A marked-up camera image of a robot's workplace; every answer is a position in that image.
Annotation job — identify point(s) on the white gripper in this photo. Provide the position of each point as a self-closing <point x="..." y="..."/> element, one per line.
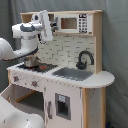
<point x="41" y="22"/>

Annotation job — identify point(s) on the wooden toy kitchen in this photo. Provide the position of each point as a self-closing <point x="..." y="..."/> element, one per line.
<point x="63" y="51"/>

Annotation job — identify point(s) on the white toy microwave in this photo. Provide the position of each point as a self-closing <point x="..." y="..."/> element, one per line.
<point x="73" y="23"/>

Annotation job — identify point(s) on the small steel pot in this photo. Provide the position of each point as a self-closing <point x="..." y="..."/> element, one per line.
<point x="31" y="61"/>

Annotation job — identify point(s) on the black stovetop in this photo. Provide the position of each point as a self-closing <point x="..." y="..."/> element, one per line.
<point x="38" y="67"/>

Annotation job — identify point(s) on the black toy faucet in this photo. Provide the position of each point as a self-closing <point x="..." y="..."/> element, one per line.
<point x="82" y="64"/>

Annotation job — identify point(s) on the grey toy sink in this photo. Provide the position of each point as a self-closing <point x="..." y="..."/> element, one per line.
<point x="73" y="74"/>

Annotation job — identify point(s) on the red right oven knob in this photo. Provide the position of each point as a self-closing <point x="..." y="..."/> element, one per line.
<point x="34" y="83"/>

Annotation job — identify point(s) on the red oven knob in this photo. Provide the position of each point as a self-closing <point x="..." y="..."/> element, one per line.
<point x="15" y="78"/>
<point x="34" y="83"/>

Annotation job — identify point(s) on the red left oven knob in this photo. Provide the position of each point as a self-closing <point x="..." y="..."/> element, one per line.
<point x="15" y="78"/>

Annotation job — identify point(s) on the white oven door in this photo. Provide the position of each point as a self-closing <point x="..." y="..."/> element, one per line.
<point x="8" y="94"/>

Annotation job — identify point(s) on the white cabinet door with dispenser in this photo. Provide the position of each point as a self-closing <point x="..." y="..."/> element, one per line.
<point x="63" y="108"/>

